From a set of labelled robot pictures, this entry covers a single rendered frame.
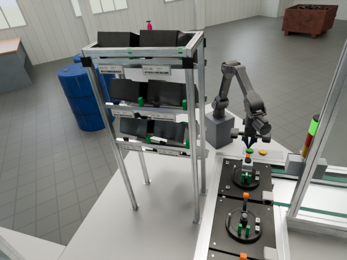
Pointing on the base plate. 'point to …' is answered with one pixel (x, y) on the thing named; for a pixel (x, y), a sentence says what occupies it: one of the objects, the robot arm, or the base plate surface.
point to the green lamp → (312, 127)
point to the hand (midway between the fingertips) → (248, 143)
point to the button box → (266, 154)
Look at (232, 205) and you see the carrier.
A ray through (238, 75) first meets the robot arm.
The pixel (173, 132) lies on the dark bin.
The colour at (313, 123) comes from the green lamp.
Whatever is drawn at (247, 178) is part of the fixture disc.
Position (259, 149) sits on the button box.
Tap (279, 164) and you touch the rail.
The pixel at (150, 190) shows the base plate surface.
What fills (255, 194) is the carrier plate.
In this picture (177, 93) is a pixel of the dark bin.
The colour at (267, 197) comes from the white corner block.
